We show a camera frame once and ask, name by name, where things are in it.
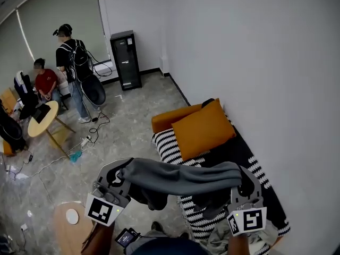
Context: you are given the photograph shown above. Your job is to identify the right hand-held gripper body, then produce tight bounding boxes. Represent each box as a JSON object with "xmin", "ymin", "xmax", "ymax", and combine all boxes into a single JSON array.
[{"xmin": 226, "ymin": 194, "xmax": 268, "ymax": 236}]

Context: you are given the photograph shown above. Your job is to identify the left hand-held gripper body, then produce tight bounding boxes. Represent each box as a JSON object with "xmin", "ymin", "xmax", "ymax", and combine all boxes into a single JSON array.
[{"xmin": 84, "ymin": 181, "xmax": 132, "ymax": 227}]

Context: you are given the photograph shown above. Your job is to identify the grey garment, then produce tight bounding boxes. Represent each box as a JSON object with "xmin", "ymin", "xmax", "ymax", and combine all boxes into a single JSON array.
[{"xmin": 116, "ymin": 157, "xmax": 243, "ymax": 221}]

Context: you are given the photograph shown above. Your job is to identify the striped black white sofa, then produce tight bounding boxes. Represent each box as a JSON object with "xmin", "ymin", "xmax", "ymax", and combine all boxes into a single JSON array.
[{"xmin": 150, "ymin": 98, "xmax": 292, "ymax": 252}]

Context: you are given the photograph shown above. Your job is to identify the person's left forearm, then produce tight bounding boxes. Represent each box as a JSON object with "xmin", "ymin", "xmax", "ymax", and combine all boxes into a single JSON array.
[{"xmin": 82, "ymin": 220, "xmax": 115, "ymax": 255}]

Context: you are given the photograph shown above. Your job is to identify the person's right forearm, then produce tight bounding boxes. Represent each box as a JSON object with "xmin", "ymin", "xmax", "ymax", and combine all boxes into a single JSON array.
[{"xmin": 227, "ymin": 234, "xmax": 252, "ymax": 255}]

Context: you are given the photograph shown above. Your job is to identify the white plate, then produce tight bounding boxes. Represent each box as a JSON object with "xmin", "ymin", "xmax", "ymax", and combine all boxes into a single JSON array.
[{"xmin": 65, "ymin": 208, "xmax": 80, "ymax": 225}]

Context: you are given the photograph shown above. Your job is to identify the teal cloth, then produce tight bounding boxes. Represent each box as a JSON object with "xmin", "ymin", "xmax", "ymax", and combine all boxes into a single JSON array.
[{"xmin": 69, "ymin": 150, "xmax": 83, "ymax": 164}]

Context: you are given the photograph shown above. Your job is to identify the light grey clothes pile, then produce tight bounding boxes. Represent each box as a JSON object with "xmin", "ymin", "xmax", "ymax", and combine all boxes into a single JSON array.
[{"xmin": 207, "ymin": 219, "xmax": 279, "ymax": 255}]

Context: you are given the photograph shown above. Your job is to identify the black screen device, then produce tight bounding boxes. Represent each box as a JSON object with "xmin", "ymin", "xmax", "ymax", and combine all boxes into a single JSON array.
[{"xmin": 114, "ymin": 227, "xmax": 141, "ymax": 248}]

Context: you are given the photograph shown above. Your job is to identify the oval wooden coffee table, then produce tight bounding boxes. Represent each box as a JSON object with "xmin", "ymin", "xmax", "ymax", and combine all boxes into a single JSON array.
[{"xmin": 53, "ymin": 201, "xmax": 96, "ymax": 255}]

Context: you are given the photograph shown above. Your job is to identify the person's grey trousers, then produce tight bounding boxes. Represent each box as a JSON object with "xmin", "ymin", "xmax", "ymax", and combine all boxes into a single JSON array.
[{"xmin": 130, "ymin": 228, "xmax": 186, "ymax": 255}]

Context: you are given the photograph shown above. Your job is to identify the large orange cushion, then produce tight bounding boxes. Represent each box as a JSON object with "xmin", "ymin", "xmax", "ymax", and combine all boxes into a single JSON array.
[{"xmin": 171, "ymin": 98, "xmax": 237, "ymax": 162}]

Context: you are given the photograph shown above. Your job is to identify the person's dark blue shirt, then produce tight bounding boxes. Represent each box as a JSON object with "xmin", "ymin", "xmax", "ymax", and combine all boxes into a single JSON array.
[{"xmin": 132, "ymin": 237, "xmax": 212, "ymax": 255}]

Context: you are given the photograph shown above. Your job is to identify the round wooden side table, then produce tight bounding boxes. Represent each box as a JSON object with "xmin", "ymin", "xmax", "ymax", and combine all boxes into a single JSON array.
[{"xmin": 27, "ymin": 100, "xmax": 77, "ymax": 159}]

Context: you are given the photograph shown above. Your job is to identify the black oval bag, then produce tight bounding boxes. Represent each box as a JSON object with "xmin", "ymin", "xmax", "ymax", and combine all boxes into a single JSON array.
[{"xmin": 81, "ymin": 74, "xmax": 106, "ymax": 106}]

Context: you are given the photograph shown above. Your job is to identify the black box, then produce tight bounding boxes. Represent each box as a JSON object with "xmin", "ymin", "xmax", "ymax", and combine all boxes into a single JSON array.
[{"xmin": 32, "ymin": 104, "xmax": 52, "ymax": 124}]

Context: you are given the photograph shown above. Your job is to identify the small orange cushion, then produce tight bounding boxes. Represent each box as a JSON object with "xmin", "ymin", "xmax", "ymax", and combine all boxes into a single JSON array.
[{"xmin": 2, "ymin": 139, "xmax": 14, "ymax": 156}]

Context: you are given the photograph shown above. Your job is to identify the black office chair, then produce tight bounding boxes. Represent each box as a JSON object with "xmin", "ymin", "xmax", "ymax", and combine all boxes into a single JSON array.
[{"xmin": 13, "ymin": 71, "xmax": 39, "ymax": 121}]

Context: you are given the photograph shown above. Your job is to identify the tall black cabinet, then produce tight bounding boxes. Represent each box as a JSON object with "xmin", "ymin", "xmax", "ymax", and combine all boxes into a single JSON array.
[{"xmin": 109, "ymin": 30, "xmax": 143, "ymax": 91}]

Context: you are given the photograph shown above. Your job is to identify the orange armchair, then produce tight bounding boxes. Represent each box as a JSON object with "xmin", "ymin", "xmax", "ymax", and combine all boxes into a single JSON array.
[{"xmin": 0, "ymin": 88, "xmax": 18, "ymax": 114}]

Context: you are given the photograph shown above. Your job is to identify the grey window blind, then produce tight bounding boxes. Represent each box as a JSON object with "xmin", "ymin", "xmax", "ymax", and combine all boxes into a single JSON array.
[
  {"xmin": 0, "ymin": 8, "xmax": 35, "ymax": 90},
  {"xmin": 15, "ymin": 0, "xmax": 111, "ymax": 71}
]

